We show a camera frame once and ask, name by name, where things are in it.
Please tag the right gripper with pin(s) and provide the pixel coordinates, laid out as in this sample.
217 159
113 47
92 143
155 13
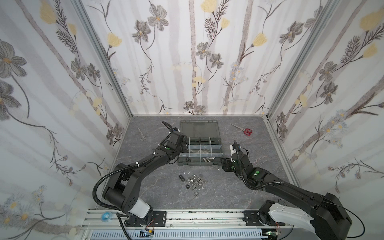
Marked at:
228 164

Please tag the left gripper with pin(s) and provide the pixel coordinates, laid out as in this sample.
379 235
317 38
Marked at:
179 139

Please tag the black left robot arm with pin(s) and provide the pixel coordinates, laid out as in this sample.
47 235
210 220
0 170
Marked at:
120 189

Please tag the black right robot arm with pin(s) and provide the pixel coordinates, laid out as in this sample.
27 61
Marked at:
323 215

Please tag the grey plastic organizer box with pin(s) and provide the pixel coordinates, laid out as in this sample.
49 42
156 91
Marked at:
204 140

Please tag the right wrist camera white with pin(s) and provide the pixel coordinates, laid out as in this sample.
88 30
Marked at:
233 149

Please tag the red handled scissors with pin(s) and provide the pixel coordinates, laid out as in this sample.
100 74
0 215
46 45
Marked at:
246 131

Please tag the white perforated cable duct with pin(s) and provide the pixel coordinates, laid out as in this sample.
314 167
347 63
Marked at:
207 234

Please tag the aluminium mounting rail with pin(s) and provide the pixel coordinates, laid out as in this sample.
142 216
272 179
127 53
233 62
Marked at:
192 219

